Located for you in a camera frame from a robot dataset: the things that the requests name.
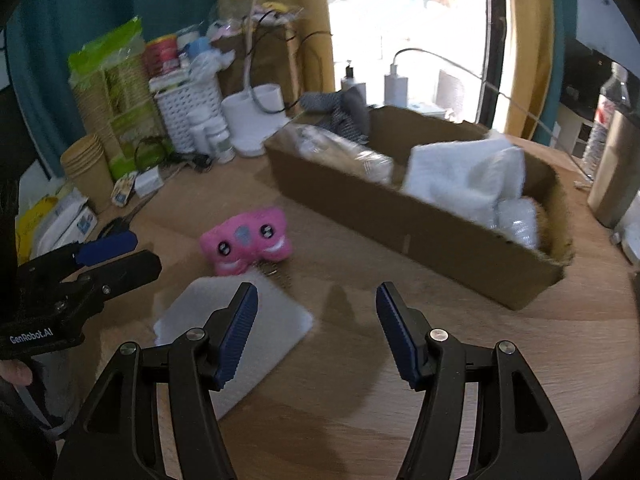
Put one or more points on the stack of brown paper cups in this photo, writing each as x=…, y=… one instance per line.
x=87, y=170

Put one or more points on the pink plush toy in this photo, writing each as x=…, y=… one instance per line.
x=245, y=240

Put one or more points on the brown paper bag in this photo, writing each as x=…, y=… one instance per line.
x=270, y=60

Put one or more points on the white card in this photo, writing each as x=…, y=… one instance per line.
x=149, y=182

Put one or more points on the cotton swab packet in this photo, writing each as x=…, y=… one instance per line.
x=340, y=152

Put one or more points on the white blue packet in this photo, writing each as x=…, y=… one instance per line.
x=75, y=220

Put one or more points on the white cloth pad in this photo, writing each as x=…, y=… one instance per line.
x=280, y=320

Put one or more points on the steel tumbler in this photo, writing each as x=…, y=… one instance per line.
x=617, y=170

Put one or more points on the white desk lamp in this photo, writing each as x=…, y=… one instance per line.
x=255, y=125

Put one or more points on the teal curtain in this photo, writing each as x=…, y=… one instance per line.
x=75, y=10
x=562, y=10

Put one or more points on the outdoor air conditioner unit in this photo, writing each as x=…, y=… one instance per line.
x=450, y=90

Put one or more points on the white plastic bag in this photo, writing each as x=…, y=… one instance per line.
x=210, y=65

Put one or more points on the yellow plush toy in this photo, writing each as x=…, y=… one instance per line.
x=275, y=10

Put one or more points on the black scissors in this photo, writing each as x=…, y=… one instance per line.
x=112, y=228

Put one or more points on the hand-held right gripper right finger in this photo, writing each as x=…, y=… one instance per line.
x=395, y=335

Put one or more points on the brown cardboard box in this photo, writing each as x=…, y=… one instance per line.
x=440, y=240

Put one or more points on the clear plastic pack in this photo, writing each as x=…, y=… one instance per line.
x=517, y=220

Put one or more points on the clear water bottle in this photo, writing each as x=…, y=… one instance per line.
x=607, y=105

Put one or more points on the white blue charger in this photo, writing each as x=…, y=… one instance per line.
x=396, y=85

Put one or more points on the person's left hand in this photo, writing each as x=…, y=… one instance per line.
x=15, y=372

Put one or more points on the yellow plastic bag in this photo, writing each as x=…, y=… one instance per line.
x=37, y=215

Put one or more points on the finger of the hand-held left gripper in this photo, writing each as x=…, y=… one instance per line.
x=130, y=270
x=107, y=247

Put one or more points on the white plastic basket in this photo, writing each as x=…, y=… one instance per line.
x=185, y=105

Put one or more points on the yellow curtain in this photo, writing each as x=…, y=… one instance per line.
x=525, y=60
x=300, y=10

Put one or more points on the white pill bottle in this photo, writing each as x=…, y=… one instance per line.
x=220, y=142
x=198, y=132

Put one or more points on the white round device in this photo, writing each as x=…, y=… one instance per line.
x=631, y=247

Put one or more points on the black computer monitor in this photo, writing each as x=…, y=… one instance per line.
x=585, y=75

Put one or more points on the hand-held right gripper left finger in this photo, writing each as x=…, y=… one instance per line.
x=240, y=335

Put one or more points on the green pack of paper cups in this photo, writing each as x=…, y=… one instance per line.
x=120, y=105

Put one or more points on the red can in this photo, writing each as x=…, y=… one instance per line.
x=162, y=55

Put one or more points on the white towel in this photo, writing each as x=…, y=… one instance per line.
x=460, y=175

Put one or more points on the grey knitted glove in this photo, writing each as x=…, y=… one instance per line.
x=345, y=110

